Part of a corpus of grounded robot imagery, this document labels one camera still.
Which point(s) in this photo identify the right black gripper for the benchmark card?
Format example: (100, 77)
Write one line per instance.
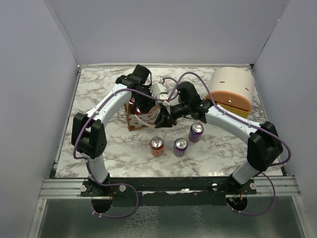
(165, 119)

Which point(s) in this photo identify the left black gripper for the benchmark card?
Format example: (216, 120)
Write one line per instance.
(146, 107)

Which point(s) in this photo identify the silver blue slim can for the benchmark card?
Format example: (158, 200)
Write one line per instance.
(132, 100)

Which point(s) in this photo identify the watermelon canvas tote bag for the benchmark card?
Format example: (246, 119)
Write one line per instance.
(137, 122)

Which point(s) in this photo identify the red cola can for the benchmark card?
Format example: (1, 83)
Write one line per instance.
(157, 146)
(137, 111)

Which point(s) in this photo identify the red cola can front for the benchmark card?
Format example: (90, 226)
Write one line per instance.
(137, 111)

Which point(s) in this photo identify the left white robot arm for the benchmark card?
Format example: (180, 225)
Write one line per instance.
(88, 130)

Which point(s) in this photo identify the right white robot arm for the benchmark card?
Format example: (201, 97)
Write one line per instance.
(263, 147)

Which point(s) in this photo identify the purple can near centre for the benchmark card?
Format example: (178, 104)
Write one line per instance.
(180, 146)

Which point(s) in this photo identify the purple can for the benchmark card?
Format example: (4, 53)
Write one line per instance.
(196, 131)
(180, 146)

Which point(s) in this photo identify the purple can near right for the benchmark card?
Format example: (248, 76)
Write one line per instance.
(196, 131)

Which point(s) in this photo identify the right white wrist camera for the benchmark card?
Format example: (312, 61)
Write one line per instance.
(167, 106)

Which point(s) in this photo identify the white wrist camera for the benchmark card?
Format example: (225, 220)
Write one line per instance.
(167, 106)
(159, 91)

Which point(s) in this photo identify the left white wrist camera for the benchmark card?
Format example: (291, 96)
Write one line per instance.
(159, 91)

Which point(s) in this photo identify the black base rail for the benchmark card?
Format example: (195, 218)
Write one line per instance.
(166, 191)

